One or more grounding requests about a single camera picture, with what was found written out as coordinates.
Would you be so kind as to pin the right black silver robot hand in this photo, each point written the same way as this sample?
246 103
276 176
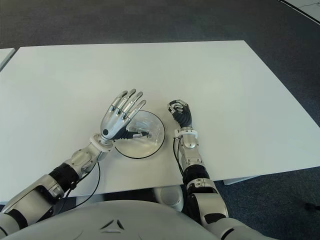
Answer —
183 116

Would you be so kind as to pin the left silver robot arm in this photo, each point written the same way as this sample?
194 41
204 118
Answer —
62 175

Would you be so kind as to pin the white neighbouring table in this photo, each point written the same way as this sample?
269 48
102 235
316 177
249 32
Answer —
5 57

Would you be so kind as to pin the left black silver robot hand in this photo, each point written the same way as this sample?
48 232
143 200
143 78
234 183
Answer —
115 120

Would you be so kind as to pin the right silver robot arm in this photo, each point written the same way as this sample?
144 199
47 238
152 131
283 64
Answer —
197 170

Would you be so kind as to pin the clear water bottle blue cap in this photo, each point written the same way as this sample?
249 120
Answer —
148 123

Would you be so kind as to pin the grey robot torso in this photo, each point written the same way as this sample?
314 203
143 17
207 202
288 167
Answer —
125 220

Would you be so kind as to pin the white plate black rim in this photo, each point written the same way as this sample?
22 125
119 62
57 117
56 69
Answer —
140 151

